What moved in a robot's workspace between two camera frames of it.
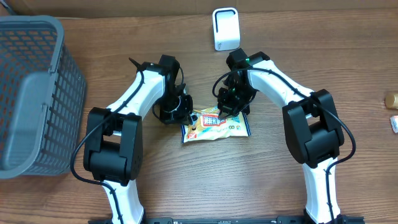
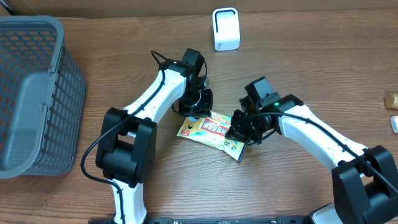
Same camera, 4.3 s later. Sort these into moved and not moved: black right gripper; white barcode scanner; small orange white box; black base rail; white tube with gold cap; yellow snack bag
Moved: yellow snack bag; black right gripper
Not moved: black base rail; white tube with gold cap; small orange white box; white barcode scanner
